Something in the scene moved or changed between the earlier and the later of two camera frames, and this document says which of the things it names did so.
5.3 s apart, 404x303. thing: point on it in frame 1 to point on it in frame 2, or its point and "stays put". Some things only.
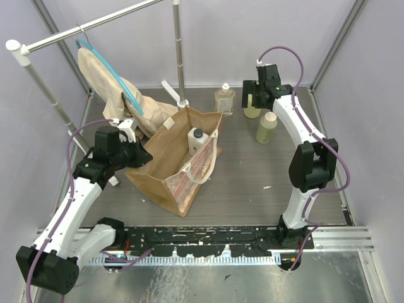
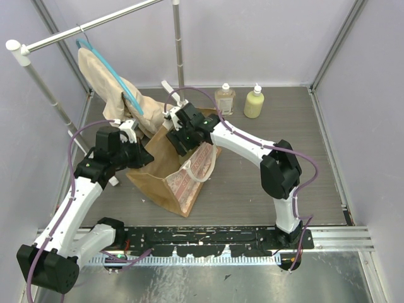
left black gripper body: (136, 154) stays put
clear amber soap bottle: (224, 100) stays put
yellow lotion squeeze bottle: (250, 112) stays put
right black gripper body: (252, 87) to (185, 136)
